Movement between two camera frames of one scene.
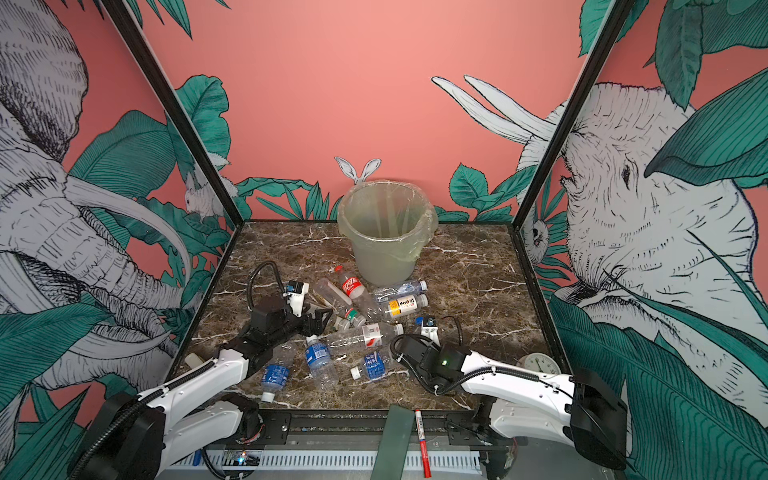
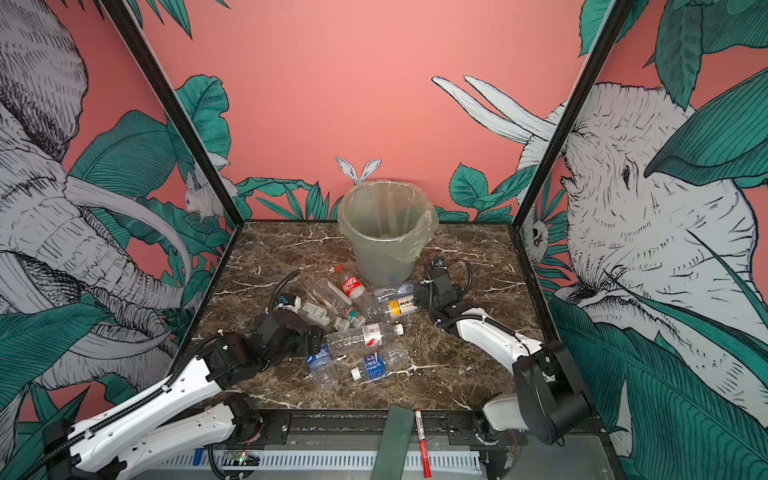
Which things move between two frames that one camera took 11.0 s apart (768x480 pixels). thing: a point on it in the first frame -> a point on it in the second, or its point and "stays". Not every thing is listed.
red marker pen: (426, 460) stays
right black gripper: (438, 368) -> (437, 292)
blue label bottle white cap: (318, 357) stays
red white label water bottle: (368, 335) stays
